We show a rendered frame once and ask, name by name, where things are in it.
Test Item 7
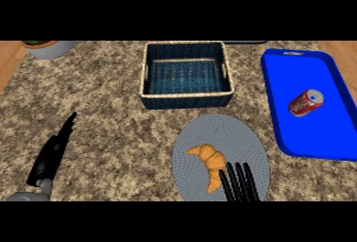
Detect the orange croissant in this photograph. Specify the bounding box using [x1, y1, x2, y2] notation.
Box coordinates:
[186, 144, 228, 194]

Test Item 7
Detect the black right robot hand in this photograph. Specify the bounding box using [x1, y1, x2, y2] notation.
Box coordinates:
[217, 161, 261, 202]

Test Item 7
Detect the grey oval placemat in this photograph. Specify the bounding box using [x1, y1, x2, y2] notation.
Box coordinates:
[171, 113, 271, 202]

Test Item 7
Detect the blue wicker basket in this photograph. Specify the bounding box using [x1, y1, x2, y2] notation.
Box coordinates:
[138, 41, 236, 111]

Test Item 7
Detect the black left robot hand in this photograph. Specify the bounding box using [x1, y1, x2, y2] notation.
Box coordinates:
[25, 112, 78, 188]

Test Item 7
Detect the red soda can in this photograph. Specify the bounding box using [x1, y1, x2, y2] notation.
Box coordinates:
[287, 89, 326, 118]

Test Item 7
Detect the blue tray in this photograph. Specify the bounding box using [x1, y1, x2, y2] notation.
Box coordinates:
[259, 47, 357, 163]

